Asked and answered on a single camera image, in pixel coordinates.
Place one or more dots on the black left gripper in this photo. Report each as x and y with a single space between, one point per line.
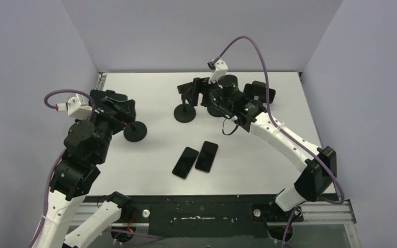
124 112

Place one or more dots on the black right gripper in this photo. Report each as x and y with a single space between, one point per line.
200 91

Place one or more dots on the black bent-arm phone stand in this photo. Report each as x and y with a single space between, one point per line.
135 131

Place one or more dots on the black round-base phone stand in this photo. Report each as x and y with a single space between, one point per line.
215 111

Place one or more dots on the black ball-joint phone stand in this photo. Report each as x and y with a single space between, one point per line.
184 112

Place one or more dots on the purple cased phone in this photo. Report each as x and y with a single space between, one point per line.
206 157

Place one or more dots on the silver-edged black phone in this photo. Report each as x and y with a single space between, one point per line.
185 163

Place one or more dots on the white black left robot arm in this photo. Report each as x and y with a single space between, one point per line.
76 168

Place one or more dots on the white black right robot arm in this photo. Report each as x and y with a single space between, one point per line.
247 109

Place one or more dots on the brown-base small phone stand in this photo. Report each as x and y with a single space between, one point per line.
258 91

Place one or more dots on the black phone on brown stand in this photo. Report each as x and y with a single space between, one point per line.
270 93

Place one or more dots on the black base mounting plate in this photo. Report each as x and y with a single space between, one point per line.
205 216

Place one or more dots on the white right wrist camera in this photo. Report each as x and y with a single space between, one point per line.
219 69

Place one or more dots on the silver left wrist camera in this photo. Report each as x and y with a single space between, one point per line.
76 107

